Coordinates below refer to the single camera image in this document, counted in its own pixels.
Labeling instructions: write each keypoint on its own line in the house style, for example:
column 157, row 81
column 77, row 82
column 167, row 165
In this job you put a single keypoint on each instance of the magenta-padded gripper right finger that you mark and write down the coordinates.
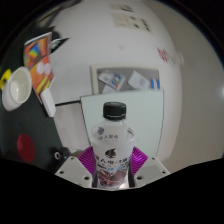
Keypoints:
column 150, row 170

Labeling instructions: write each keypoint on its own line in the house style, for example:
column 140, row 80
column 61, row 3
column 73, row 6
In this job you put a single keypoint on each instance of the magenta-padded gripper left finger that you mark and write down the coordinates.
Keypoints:
column 75, row 170

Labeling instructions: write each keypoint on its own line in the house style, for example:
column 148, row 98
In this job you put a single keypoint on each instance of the clear black-capped drink bottle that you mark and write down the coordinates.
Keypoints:
column 111, row 156

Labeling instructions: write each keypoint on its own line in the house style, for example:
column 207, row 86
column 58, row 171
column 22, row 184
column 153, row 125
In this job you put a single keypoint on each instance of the black and red power tool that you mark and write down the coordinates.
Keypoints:
column 64, row 154

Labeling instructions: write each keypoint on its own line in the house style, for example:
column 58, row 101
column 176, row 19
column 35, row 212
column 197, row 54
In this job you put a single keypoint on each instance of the small white flat box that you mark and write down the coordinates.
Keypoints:
column 48, row 101

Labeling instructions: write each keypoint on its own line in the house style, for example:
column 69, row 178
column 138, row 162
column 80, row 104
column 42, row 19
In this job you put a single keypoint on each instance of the blue pinned label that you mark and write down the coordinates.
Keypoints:
column 154, row 83

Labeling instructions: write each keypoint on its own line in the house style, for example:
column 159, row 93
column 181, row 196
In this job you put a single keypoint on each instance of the white pinned paper sheet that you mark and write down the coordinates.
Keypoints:
column 138, row 80

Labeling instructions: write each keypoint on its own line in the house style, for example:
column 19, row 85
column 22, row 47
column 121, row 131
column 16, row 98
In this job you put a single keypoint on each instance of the colourful pinned flyer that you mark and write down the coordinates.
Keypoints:
column 111, row 80

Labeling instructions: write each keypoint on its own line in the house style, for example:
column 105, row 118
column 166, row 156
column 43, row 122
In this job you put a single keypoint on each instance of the grey white-framed pin board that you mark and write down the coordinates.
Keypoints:
column 154, row 72

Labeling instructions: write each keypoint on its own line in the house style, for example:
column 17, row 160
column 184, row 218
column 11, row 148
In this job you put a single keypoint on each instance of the colourful printed book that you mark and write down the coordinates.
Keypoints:
column 40, row 63

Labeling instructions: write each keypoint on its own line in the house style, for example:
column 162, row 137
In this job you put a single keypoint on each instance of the black skull flag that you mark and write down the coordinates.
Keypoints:
column 58, row 43

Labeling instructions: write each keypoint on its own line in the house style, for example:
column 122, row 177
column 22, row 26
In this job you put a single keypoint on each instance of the large white wall poster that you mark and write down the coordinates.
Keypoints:
column 131, row 22

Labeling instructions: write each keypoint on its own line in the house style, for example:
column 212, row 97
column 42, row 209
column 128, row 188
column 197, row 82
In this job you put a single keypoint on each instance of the small white wall poster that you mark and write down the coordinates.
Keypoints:
column 121, row 6

